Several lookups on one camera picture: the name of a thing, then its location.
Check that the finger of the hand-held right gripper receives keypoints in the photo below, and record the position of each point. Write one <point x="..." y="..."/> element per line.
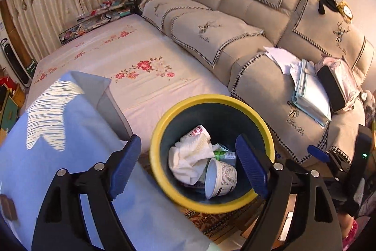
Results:
<point x="318" y="152"/>

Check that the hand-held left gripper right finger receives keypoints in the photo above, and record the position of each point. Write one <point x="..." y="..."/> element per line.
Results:
<point x="251" y="168"/>

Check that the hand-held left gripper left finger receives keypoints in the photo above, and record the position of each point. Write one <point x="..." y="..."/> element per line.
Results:
<point x="124" y="168"/>

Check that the clear jar with green lid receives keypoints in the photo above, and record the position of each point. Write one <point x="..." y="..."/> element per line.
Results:
<point x="224" y="155"/>

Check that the white printed paper cup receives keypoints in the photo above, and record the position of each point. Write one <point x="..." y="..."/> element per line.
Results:
<point x="220" y="180"/>

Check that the white paper towel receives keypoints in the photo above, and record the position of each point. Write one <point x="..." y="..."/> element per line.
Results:
<point x="188" y="159"/>

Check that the white cup with pink mark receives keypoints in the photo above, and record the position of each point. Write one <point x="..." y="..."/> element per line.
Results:
<point x="196" y="133"/>

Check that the yellow-rimmed dark waste bin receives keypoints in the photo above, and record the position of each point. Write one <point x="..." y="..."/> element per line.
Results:
<point x="205" y="99"/>

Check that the pink floral garment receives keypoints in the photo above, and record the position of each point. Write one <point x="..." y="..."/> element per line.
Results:
<point x="351" y="236"/>

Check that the pink and black bag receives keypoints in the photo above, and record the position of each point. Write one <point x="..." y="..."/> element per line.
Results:
<point x="337" y="83"/>

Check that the white crumpled papers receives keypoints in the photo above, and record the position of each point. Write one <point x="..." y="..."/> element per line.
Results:
<point x="279" y="58"/>

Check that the bed with floral sheet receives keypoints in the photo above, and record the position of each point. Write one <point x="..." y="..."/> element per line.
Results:
<point x="147" y="68"/>

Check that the beige sofa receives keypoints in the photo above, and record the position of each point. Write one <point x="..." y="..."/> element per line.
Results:
<point x="235" y="33"/>

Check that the black and white tower fan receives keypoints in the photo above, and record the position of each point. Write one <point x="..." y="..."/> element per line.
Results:
<point x="17" y="62"/>

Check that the black mouse plush toy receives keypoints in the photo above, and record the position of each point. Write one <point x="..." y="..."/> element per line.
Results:
<point x="326" y="1"/>

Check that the low shelf with clutter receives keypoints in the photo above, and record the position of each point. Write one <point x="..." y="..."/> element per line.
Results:
<point x="97" y="15"/>

